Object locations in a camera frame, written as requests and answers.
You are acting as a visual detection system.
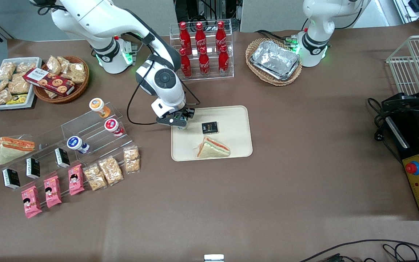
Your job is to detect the black power cable with plug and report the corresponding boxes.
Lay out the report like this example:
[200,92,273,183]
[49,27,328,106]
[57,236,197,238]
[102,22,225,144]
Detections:
[367,97,403,162]

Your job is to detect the brown wicker basket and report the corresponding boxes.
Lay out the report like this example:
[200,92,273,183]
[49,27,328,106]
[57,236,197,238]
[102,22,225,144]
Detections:
[33,56,90,104]

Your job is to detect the yellow snack pack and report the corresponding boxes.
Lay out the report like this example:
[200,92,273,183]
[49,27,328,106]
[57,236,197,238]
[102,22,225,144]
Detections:
[6,94,28,105]

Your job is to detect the orange lid gum bottle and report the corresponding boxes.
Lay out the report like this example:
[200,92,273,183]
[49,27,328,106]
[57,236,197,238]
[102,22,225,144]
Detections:
[89,98,111,118]

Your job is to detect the red cola bottle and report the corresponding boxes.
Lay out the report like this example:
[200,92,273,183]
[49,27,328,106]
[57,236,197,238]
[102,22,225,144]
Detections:
[179,48,192,79]
[199,46,210,77]
[215,21,227,48]
[218,44,230,76]
[195,22,207,49]
[179,21,191,51]

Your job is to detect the white wire basket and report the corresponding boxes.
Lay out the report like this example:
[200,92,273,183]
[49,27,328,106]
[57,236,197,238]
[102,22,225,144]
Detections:
[386,35,419,96]

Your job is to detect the pink snack pack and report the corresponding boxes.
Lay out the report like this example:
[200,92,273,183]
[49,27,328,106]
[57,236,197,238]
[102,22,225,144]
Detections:
[43,175,62,209]
[68,164,85,196]
[21,186,43,219]

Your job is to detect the clear acrylic stepped display shelf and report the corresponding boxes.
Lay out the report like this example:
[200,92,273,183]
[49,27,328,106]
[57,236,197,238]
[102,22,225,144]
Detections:
[0,102,134,191]

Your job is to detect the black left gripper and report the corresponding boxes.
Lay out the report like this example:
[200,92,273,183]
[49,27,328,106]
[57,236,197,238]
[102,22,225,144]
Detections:
[382,84,419,112]

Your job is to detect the cables at left arm base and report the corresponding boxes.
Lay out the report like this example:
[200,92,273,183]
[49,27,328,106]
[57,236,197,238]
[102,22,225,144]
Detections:
[255,29,299,47]

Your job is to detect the red lid gum bottle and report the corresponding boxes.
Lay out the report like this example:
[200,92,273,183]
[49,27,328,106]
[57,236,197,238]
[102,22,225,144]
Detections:
[104,119,125,137]

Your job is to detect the black floor cable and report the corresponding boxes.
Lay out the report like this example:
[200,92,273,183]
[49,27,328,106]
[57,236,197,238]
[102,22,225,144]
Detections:
[299,239,419,262]

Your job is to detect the black equipment rack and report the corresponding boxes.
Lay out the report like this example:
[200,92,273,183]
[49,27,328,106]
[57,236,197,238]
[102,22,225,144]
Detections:
[174,0,240,31]

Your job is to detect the stack of foil trays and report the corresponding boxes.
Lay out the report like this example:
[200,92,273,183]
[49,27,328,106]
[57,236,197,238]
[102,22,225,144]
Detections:
[250,40,301,81]

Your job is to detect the beige plastic tray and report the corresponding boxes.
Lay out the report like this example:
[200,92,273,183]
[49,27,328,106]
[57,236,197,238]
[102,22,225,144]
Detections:
[171,105,253,162]

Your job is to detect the aluminium frame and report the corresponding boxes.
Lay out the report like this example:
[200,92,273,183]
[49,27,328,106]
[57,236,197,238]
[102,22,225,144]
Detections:
[393,0,419,27]

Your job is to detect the black and white gum box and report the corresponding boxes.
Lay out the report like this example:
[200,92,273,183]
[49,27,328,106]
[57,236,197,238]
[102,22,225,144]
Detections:
[26,158,41,179]
[55,148,71,168]
[2,169,21,190]

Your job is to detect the clear acrylic bottle rack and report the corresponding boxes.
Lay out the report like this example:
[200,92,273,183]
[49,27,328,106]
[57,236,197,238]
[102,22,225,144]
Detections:
[169,19,234,82]

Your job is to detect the wrapped triangle sandwich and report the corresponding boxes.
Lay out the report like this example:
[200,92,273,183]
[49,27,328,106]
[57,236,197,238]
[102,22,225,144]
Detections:
[196,136,231,159]
[0,136,35,165]

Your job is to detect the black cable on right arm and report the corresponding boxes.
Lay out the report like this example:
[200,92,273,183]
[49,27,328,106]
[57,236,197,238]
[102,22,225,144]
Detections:
[127,32,201,126]

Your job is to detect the light wicker basket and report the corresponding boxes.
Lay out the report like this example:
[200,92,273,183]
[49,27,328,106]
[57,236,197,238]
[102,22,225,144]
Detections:
[246,38,303,87]

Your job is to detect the red cookie box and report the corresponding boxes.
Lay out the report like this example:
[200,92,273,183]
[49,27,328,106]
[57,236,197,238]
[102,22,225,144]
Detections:
[23,68,75,97]

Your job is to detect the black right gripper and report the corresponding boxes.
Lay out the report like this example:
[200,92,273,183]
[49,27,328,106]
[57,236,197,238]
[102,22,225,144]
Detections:
[156,106,196,128]

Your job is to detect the white rectangular bin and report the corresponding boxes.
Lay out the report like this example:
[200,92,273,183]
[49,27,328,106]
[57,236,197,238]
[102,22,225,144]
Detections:
[0,57,43,110]

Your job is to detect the blue lid gum bottle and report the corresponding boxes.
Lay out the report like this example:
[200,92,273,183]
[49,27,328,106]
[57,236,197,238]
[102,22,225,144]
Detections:
[67,136,90,154]

